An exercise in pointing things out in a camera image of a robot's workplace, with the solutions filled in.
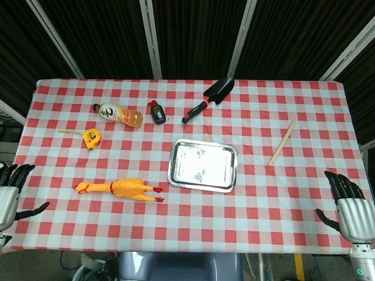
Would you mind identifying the wooden stick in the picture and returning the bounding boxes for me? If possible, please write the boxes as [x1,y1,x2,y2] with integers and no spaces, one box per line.
[267,120,297,167]

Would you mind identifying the silver metal tray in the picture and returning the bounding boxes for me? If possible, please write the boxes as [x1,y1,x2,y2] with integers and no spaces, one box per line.
[167,138,238,193]

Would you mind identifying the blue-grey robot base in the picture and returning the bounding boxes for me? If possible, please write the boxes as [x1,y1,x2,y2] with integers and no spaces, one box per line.
[117,251,244,281]

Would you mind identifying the yellow tape measure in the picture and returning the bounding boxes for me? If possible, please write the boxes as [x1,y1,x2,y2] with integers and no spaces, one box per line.
[57,129,104,151]

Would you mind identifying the red white checkered tablecloth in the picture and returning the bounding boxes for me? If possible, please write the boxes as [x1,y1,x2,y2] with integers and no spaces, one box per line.
[0,78,375,255]

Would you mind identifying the black garden trowel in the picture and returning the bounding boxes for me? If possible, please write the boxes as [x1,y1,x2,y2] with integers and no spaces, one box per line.
[181,77,236,125]

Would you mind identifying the yellow rubber chicken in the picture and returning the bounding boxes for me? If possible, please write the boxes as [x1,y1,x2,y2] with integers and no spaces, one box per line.
[73,177,165,203]

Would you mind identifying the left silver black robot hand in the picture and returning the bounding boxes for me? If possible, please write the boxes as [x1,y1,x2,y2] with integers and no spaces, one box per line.
[0,163,50,232]

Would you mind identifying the small black bottle red cap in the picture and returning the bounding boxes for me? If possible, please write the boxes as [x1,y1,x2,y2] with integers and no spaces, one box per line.
[147,100,168,125]

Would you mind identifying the orange drink plastic bottle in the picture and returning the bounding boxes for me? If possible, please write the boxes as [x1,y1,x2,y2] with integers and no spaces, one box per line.
[93,102,145,129]

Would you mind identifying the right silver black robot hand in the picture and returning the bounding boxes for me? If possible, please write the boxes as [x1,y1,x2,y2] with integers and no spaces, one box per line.
[315,170,375,243]

